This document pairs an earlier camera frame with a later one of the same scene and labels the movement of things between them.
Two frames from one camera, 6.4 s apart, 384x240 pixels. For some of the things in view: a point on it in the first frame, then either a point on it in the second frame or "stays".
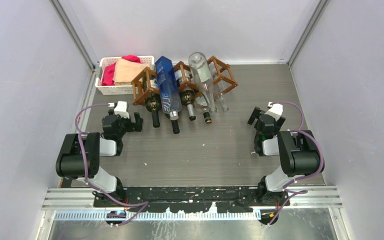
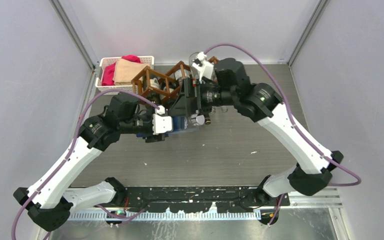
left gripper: (138, 124) → (149, 136)
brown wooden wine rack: (146, 81) stays
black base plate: (190, 199) stays
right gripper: (279, 124) → (181, 107)
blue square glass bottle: (170, 90) → (179, 126)
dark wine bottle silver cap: (184, 78) stays
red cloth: (108, 72) stays
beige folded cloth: (126, 71) stays
